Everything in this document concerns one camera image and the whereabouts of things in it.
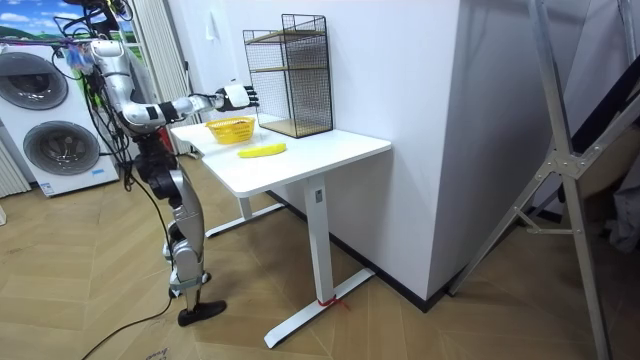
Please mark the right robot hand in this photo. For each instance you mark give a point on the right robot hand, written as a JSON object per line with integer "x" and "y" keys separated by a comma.
{"x": 235, "y": 96}

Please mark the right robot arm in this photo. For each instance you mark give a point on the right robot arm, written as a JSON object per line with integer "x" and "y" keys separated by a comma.
{"x": 117, "y": 75}

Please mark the yellow plastic basket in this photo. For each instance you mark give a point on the yellow plastic basket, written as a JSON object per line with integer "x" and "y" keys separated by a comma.
{"x": 230, "y": 132}

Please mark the yellow banana soft toy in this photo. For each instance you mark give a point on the yellow banana soft toy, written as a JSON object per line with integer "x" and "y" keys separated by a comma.
{"x": 262, "y": 150}

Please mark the white pleated curtain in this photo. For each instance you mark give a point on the white pleated curtain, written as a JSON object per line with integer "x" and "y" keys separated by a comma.
{"x": 162, "y": 60}
{"x": 12, "y": 175}

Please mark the white desk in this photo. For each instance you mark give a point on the white desk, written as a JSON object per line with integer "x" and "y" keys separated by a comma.
{"x": 300, "y": 160}

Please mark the robot body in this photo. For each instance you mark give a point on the robot body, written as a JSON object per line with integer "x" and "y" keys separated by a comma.
{"x": 152, "y": 159}

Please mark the robot legs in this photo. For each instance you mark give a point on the robot legs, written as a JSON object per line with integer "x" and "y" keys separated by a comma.
{"x": 190, "y": 210}

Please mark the white washing machine tower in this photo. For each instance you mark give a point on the white washing machine tower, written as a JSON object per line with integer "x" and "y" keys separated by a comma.
{"x": 60, "y": 150}

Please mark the landscape wall poster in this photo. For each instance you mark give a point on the landscape wall poster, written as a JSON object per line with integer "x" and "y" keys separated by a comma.
{"x": 25, "y": 20}

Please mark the silver metal frame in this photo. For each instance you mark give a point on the silver metal frame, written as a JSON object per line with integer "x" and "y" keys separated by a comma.
{"x": 565, "y": 165}

